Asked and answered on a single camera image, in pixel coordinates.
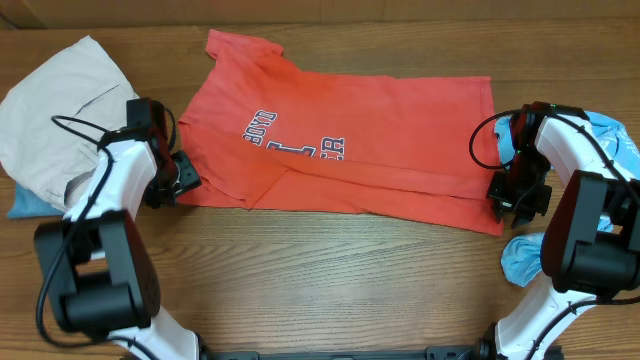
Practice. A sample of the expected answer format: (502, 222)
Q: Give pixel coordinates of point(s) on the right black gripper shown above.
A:
(507, 202)

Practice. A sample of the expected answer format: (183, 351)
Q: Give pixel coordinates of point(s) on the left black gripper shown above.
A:
(191, 178)

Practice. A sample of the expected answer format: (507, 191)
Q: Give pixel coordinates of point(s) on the red printed t-shirt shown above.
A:
(265, 134)

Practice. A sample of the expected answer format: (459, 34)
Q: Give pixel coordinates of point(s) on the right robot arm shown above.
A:
(590, 250)

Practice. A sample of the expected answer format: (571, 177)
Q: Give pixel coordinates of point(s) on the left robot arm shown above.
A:
(98, 277)

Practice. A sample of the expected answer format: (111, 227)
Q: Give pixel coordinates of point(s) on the light blue t-shirt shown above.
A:
(520, 260)

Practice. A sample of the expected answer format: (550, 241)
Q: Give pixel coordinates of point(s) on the beige folded trousers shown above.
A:
(82, 82)

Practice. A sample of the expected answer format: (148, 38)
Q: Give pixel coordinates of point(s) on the folded blue jeans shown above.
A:
(28, 205)

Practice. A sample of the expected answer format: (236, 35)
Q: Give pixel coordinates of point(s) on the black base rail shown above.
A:
(430, 353)

